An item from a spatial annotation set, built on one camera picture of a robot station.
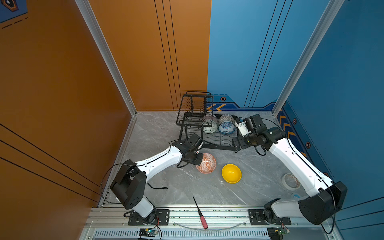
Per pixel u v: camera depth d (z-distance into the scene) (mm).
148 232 708
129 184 435
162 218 740
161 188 830
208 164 851
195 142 669
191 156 616
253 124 588
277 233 705
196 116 1068
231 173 859
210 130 1075
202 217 736
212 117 1056
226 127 1056
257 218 725
